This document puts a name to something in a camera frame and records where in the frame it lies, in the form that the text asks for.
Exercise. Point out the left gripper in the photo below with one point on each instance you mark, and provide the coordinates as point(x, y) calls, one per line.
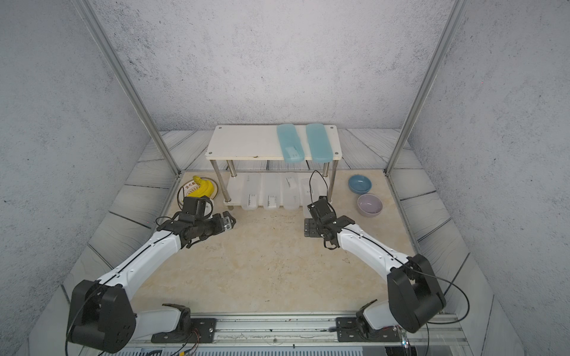
point(220, 225)

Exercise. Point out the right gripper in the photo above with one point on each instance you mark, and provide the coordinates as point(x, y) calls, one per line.
point(309, 228)

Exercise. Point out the clear pencil case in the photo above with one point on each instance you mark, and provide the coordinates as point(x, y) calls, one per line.
point(290, 191)
point(271, 191)
point(250, 191)
point(309, 192)

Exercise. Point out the teal pencil case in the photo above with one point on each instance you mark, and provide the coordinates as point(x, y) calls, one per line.
point(318, 140)
point(290, 143)

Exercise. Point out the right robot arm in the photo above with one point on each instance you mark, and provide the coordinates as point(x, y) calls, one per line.
point(414, 295)

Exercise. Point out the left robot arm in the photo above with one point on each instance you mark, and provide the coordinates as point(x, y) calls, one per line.
point(101, 315)

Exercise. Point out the white two-tier shelf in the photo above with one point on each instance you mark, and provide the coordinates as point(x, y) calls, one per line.
point(259, 143)

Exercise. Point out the yellow banana bunch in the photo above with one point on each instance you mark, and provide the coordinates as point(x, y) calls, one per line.
point(200, 187)

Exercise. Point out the patterned round plate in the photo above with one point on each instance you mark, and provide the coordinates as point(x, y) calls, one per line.
point(180, 194)

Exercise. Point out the purple ceramic bowl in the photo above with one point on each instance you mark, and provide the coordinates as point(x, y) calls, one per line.
point(369, 205)

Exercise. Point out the blue ceramic bowl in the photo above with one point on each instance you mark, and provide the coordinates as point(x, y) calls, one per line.
point(359, 184)

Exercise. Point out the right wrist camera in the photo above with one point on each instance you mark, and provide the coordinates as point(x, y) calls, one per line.
point(321, 211)

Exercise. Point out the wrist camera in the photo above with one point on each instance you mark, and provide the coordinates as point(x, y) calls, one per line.
point(321, 211)
point(196, 209)

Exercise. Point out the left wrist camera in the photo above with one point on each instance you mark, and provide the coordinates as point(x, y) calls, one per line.
point(196, 209)

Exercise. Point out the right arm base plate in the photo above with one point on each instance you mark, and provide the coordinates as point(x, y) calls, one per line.
point(353, 329)

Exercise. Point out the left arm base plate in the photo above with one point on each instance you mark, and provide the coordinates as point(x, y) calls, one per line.
point(192, 331)

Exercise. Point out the aluminium mounting rail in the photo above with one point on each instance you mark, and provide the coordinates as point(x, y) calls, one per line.
point(306, 334)

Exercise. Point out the left aluminium frame post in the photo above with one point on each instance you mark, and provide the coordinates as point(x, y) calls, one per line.
point(97, 32)

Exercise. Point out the aluminium frame post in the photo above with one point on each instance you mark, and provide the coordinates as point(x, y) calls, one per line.
point(97, 32)
point(441, 49)

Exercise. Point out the right aluminium frame post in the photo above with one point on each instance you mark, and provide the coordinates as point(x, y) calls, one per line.
point(441, 49)

